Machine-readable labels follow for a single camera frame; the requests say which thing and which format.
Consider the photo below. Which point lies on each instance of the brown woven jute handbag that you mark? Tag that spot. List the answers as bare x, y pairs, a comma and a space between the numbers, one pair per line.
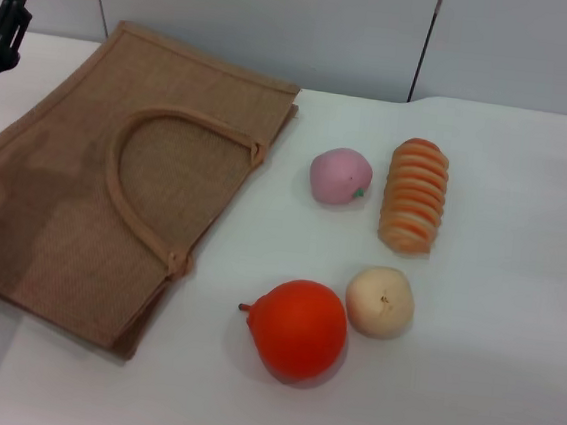
63, 201

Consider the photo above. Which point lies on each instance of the cream round egg yolk pastry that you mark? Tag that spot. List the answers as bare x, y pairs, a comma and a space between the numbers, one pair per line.
380, 302

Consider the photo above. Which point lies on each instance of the pink peach toy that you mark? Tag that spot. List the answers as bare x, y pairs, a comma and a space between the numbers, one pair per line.
339, 178

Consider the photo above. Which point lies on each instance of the red-orange pear toy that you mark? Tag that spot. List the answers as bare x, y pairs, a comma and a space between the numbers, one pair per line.
299, 332

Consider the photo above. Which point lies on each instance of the striped orange caterpillar bread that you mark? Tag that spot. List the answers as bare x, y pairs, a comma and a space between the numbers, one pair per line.
412, 200

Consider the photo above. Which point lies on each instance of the dark vertical wall strip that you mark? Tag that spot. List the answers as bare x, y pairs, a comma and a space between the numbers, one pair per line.
424, 45

